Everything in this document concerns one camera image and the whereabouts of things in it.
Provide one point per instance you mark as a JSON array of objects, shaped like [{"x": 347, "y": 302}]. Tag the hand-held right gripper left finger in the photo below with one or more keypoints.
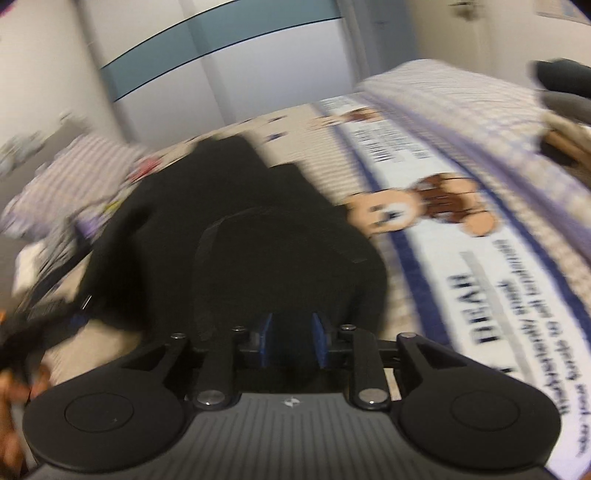
[{"x": 266, "y": 339}]

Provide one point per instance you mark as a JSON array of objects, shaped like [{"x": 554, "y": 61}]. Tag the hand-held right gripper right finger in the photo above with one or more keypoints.
[{"x": 319, "y": 340}]

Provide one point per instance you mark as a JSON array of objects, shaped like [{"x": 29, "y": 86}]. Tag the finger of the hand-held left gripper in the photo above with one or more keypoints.
[{"x": 41, "y": 323}]

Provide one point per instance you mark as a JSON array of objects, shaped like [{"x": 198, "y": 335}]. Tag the black garment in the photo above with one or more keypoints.
[
  {"x": 231, "y": 240},
  {"x": 565, "y": 74}
]

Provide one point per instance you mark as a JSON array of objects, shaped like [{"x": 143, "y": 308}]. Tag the pile of folded clothes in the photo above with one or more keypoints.
[{"x": 64, "y": 272}]

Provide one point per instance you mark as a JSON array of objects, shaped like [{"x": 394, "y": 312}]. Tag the printed bear blanket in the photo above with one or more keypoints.
[{"x": 443, "y": 286}]

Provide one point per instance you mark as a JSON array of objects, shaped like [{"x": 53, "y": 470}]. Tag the purple plaid pillow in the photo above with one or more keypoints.
[{"x": 69, "y": 170}]

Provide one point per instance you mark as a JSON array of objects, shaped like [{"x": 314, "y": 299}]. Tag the blue-grey plush toy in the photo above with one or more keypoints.
[{"x": 18, "y": 152}]

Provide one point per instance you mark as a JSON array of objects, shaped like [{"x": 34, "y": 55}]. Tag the pink cloth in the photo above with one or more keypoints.
[{"x": 144, "y": 168}]

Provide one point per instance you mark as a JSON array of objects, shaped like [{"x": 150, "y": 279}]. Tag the purple plaid quilt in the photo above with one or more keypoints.
[{"x": 461, "y": 106}]

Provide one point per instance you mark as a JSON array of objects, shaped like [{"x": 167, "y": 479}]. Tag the white teal striped wardrobe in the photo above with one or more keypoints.
[{"x": 221, "y": 60}]

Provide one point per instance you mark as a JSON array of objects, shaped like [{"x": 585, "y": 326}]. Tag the dark cloth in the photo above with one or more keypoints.
[{"x": 554, "y": 150}]

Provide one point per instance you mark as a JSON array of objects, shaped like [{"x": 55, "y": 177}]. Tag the beige folded garment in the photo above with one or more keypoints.
[{"x": 570, "y": 127}]

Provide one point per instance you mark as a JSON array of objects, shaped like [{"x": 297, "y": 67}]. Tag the dark grey folded garment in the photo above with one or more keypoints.
[{"x": 570, "y": 104}]

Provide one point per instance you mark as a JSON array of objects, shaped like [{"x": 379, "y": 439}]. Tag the black folded garment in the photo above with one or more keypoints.
[{"x": 565, "y": 74}]

